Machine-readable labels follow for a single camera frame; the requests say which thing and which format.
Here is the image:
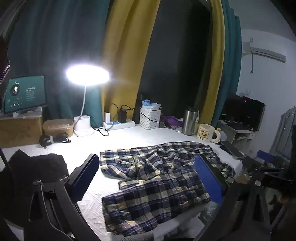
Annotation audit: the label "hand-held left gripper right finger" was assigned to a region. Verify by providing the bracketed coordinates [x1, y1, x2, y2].
[194, 153, 273, 241]

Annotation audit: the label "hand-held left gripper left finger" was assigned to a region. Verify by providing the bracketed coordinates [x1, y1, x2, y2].
[28, 153, 100, 241]

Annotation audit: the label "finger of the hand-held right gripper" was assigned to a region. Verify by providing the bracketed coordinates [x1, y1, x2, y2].
[242, 151, 281, 173]

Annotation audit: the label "plaid pants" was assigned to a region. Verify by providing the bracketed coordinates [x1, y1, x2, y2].
[99, 142, 236, 237]

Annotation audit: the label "black flat device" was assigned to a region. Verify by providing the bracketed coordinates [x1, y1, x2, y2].
[220, 140, 244, 159]

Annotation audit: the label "grey stand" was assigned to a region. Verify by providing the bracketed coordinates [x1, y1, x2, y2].
[217, 120, 255, 149]

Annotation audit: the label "cream bear mug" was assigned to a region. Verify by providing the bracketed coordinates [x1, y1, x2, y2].
[196, 123, 221, 143]

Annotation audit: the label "white desk lamp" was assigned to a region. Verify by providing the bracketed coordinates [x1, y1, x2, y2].
[66, 64, 110, 138]

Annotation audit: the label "dark cloth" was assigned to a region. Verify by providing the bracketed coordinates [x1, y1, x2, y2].
[5, 149, 70, 186]

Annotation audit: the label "black monitor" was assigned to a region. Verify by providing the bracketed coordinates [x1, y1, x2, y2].
[221, 96, 266, 131]

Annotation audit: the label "tan lidded container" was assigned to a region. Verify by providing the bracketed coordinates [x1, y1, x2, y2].
[42, 119, 74, 138]

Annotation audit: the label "steel tumbler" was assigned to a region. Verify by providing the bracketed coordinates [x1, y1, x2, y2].
[181, 107, 200, 136]

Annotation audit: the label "white power strip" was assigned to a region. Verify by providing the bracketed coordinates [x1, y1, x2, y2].
[102, 119, 136, 130]

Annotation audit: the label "black charger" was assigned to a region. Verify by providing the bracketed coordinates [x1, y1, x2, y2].
[118, 108, 127, 124]

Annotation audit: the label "purple plush toy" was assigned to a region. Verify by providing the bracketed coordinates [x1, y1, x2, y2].
[160, 115, 183, 128]

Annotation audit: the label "cardboard box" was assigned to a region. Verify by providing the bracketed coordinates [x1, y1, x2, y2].
[0, 112, 43, 149]

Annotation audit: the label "white plastic basket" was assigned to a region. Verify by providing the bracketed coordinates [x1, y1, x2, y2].
[140, 107, 162, 130]

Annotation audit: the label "clear plastic bag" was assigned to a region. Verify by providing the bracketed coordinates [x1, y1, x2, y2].
[11, 110, 43, 118]

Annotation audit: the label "blue face mask pack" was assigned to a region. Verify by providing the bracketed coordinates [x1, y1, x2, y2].
[142, 99, 162, 110]

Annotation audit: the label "teal and yellow curtain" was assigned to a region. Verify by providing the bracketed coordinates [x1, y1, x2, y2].
[194, 0, 242, 128]
[7, 0, 161, 128]

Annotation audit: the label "teal screen tablet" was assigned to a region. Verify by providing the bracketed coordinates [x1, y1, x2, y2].
[3, 75, 48, 114]

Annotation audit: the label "white air conditioner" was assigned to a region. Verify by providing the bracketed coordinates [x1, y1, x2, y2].
[242, 41, 286, 63]

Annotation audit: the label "dark window pane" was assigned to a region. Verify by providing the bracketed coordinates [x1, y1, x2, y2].
[139, 0, 213, 121]

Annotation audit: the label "black charger cable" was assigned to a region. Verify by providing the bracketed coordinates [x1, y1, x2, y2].
[91, 103, 136, 137]

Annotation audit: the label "black cable bundle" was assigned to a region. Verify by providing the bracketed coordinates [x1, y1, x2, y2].
[39, 132, 72, 149]

